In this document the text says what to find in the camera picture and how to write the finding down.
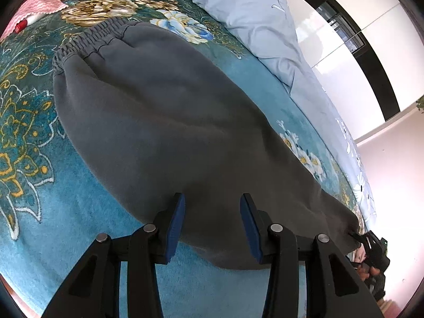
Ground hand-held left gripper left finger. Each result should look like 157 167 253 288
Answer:
42 192 186 318

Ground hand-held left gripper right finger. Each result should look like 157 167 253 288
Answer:
240 193 385 318

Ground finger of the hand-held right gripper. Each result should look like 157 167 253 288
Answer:
348 231 370 245

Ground grey sweatpants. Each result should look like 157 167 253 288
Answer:
52 18 364 271

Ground person's right hand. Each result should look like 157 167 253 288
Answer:
354 248 381 280

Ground teal floral blanket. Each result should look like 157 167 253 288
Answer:
0 0 365 318

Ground light blue floral duvet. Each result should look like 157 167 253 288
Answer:
171 0 378 223

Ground red and white small object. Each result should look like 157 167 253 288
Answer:
15 15 44 33

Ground pink knitted cloth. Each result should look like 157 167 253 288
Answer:
0 0 69 40

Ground black window frame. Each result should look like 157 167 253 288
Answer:
274 0 402 123

